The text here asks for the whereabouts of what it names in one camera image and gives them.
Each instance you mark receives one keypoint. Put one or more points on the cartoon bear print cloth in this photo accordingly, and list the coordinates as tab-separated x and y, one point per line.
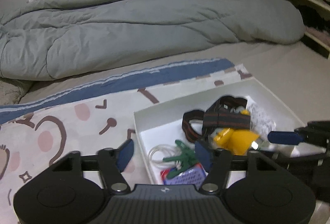
93	116

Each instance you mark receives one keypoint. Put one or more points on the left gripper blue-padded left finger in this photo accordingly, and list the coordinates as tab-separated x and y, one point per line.
111	163

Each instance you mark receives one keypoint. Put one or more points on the colourful card game box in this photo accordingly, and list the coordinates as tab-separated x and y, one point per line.
194	175

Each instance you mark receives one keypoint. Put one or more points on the white shallow cardboard box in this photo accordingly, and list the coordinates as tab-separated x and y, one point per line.
162	123

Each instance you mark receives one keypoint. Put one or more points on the grey disposable seat cushion pack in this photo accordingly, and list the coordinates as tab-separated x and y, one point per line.
261	122

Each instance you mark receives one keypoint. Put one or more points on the yellow headlamp with strap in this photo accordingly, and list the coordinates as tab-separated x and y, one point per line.
226	125

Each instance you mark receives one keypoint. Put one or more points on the grey-green duvet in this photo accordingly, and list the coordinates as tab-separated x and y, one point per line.
53	39

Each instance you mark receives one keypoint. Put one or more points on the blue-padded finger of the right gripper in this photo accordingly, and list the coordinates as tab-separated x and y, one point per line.
284	138

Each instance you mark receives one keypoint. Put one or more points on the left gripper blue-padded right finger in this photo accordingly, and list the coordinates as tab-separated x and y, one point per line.
217	163

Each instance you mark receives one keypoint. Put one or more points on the green plastic clothes pegs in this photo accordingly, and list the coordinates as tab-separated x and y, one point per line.
184	161

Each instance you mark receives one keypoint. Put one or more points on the beige fluffy blanket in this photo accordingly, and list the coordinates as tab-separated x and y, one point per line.
12	90

